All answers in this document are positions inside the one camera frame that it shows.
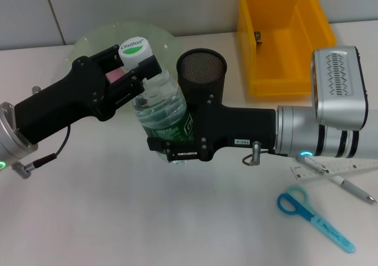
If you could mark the black mesh pen cup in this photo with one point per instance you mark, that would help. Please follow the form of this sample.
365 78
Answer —
200 71

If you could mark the blue scissors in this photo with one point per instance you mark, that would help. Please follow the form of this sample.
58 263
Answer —
325 222

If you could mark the green plastic wrapper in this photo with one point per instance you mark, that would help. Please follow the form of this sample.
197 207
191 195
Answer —
257 36

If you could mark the clear plastic ruler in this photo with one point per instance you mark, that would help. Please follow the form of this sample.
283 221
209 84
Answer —
354 165

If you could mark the pale green glass fruit plate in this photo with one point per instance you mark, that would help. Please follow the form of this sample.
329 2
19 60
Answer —
97 38

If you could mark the pink peach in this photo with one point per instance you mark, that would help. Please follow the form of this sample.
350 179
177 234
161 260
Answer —
115 76

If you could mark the clear water bottle green label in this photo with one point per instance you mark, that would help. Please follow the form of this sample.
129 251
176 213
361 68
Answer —
159 106

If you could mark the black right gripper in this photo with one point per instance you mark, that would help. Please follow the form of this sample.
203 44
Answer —
236 127

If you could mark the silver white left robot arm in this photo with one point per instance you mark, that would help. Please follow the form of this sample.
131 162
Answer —
11 130

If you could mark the yellow plastic bin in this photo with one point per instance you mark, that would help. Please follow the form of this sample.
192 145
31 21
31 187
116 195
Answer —
280 56

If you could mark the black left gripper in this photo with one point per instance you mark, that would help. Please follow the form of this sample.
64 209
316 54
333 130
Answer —
68 100

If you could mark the grey white ballpoint pen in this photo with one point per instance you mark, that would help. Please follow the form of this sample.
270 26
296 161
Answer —
354 189

